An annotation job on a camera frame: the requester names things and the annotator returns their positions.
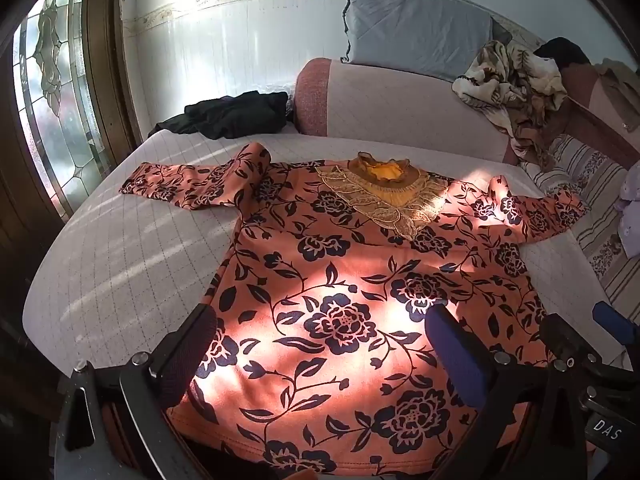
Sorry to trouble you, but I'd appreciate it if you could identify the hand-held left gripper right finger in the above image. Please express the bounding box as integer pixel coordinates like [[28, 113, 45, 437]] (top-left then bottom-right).
[[424, 304, 593, 480]]

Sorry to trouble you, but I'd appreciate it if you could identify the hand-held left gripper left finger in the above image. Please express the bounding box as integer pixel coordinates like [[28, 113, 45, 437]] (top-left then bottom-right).
[[60, 304, 219, 480]]

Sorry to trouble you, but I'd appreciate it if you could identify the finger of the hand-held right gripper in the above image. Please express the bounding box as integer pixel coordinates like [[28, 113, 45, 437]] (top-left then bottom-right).
[[591, 301, 640, 358], [541, 312, 603, 363]]

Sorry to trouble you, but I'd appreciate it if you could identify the orange floral top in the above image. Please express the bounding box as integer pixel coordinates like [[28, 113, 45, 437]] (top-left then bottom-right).
[[119, 142, 591, 478]]

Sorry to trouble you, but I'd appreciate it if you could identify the white quilted bed mat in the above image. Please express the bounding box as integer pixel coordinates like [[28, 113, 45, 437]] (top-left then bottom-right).
[[22, 127, 601, 376]]

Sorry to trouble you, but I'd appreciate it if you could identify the striped floral bedsheet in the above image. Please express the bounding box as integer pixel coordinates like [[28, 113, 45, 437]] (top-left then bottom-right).
[[517, 132, 640, 311]]

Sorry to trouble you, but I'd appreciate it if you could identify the lilac cloth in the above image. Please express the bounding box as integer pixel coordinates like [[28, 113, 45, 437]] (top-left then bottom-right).
[[617, 170, 640, 261]]

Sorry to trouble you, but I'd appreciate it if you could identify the black cloth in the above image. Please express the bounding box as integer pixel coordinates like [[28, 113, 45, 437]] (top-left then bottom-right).
[[147, 90, 290, 141]]

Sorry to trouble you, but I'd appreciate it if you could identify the brown coat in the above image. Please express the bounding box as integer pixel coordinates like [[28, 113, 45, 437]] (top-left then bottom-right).
[[560, 57, 640, 171]]

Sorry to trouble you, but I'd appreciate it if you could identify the brown floral blanket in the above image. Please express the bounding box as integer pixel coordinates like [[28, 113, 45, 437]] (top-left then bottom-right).
[[451, 39, 568, 171]]

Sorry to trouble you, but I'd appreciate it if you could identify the pink rolled quilt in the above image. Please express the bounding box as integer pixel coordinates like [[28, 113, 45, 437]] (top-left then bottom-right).
[[292, 57, 523, 166]]

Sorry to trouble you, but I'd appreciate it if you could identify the dark garment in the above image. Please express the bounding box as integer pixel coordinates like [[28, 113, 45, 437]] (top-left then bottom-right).
[[532, 36, 593, 71]]

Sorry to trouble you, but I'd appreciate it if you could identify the stained glass window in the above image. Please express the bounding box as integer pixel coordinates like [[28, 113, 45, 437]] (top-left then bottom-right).
[[12, 0, 113, 221]]

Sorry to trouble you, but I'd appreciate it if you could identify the grey pillow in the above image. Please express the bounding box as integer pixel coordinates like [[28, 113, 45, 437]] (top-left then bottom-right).
[[340, 0, 513, 83]]

